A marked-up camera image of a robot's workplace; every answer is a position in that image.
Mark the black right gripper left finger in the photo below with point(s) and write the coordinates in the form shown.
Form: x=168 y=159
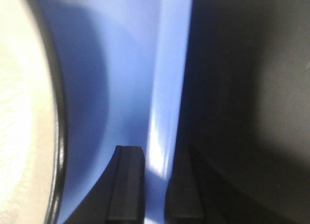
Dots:
x=118 y=195

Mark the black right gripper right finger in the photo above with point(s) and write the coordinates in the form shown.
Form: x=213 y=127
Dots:
x=201 y=191

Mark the beige plate with black rim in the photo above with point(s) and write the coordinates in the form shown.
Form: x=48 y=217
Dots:
x=32 y=117

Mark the blue plastic tray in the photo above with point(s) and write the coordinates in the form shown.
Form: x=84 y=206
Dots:
x=122 y=66

